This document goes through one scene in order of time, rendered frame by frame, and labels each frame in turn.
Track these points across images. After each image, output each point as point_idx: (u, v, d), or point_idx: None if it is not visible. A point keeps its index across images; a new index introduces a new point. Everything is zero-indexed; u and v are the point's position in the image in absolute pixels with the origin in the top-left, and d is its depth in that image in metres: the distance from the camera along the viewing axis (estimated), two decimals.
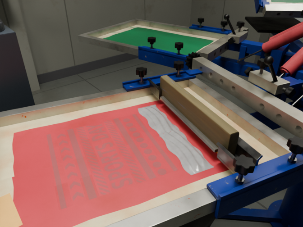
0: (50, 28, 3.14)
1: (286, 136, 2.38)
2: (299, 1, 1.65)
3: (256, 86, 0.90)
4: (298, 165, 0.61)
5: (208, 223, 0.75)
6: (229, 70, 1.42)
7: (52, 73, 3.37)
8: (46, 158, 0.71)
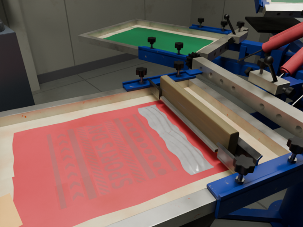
0: (50, 28, 3.14)
1: (286, 136, 2.38)
2: (299, 1, 1.65)
3: (256, 86, 0.90)
4: (298, 165, 0.61)
5: (208, 223, 0.75)
6: (229, 70, 1.42)
7: (52, 73, 3.37)
8: (46, 158, 0.71)
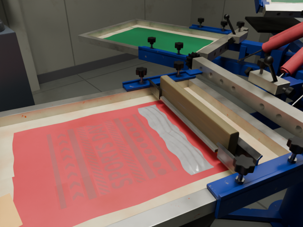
0: (50, 28, 3.14)
1: (286, 136, 2.38)
2: (299, 1, 1.65)
3: (256, 86, 0.90)
4: (298, 165, 0.61)
5: (208, 223, 0.75)
6: (229, 70, 1.42)
7: (52, 73, 3.37)
8: (46, 158, 0.71)
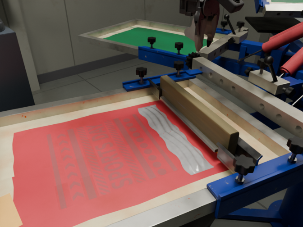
0: (50, 28, 3.14)
1: (286, 136, 2.38)
2: (299, 1, 1.65)
3: (256, 86, 0.90)
4: (298, 165, 0.61)
5: (208, 223, 0.75)
6: (229, 70, 1.42)
7: (52, 73, 3.37)
8: (46, 158, 0.71)
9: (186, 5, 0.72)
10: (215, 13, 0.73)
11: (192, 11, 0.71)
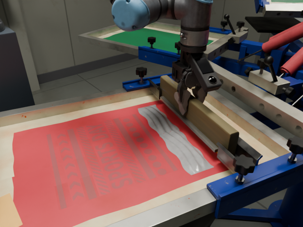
0: (50, 28, 3.14)
1: (286, 136, 2.38)
2: (299, 1, 1.65)
3: (256, 86, 0.90)
4: (298, 165, 0.61)
5: (208, 223, 0.75)
6: (229, 70, 1.42)
7: (52, 73, 3.37)
8: (46, 158, 0.71)
9: (177, 72, 0.78)
10: None
11: (180, 79, 0.76)
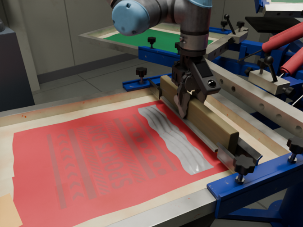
0: (50, 28, 3.14)
1: (286, 136, 2.38)
2: (299, 1, 1.65)
3: (256, 86, 0.90)
4: (298, 165, 0.61)
5: (208, 223, 0.75)
6: (229, 70, 1.42)
7: (52, 73, 3.37)
8: (46, 158, 0.71)
9: (176, 76, 0.78)
10: None
11: (179, 83, 0.77)
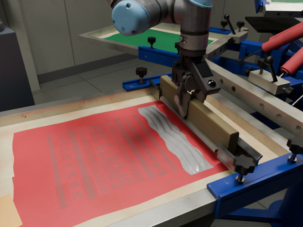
0: (50, 28, 3.14)
1: (286, 136, 2.38)
2: (299, 1, 1.65)
3: (256, 86, 0.90)
4: (298, 165, 0.61)
5: (208, 223, 0.75)
6: (229, 70, 1.42)
7: (52, 73, 3.37)
8: (46, 158, 0.71)
9: (176, 76, 0.78)
10: None
11: (179, 83, 0.77)
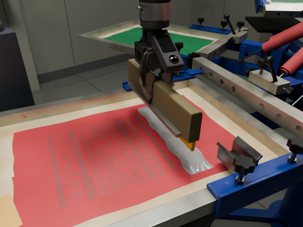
0: (50, 28, 3.14)
1: (286, 136, 2.38)
2: (299, 1, 1.65)
3: (256, 86, 0.90)
4: (298, 165, 0.61)
5: (208, 223, 0.75)
6: (229, 70, 1.42)
7: (52, 73, 3.37)
8: (46, 158, 0.71)
9: (140, 54, 0.70)
10: None
11: None
